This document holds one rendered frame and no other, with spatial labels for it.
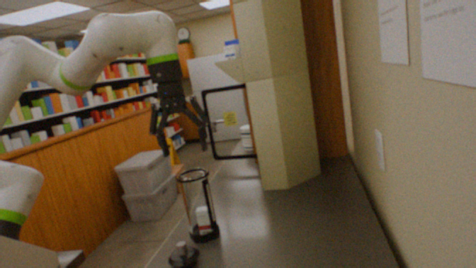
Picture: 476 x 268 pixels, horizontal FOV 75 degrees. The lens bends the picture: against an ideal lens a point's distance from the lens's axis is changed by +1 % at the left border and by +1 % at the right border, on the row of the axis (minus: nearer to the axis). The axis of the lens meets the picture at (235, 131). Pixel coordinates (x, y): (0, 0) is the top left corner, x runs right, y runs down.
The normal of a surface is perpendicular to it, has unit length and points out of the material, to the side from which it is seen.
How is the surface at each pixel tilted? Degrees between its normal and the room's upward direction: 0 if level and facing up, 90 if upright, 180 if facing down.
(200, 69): 90
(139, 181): 96
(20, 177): 67
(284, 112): 90
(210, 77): 90
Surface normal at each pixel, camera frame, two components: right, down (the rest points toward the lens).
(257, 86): -0.22, 0.24
